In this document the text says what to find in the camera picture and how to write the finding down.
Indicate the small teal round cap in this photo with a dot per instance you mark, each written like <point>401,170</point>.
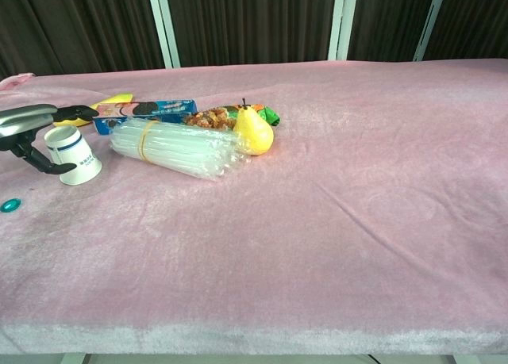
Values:
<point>10,205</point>

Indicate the yellow banana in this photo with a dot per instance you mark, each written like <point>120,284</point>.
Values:
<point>115,99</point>

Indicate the white partition frame post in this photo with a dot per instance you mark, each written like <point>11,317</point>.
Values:
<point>164,27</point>
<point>342,23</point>
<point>430,23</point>

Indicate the yellow pear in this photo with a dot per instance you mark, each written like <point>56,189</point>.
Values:
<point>254,136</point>

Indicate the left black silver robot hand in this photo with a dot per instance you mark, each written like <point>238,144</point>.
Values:
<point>24,120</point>

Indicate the blue pink cookie box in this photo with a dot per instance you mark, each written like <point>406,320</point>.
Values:
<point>170,107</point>

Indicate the pink fleece table cloth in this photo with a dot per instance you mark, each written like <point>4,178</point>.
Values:
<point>301,221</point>

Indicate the white paper cup blue print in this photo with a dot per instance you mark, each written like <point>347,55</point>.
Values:
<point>77,162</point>

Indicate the green orange snack bag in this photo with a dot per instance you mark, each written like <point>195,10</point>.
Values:
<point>210,117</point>

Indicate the clear plastic straw bundle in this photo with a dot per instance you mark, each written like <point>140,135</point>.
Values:
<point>174,146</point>

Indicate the dark brown curtain panel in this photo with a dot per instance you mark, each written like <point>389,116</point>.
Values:
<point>472,21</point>
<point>254,23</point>
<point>79,27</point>
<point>389,21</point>

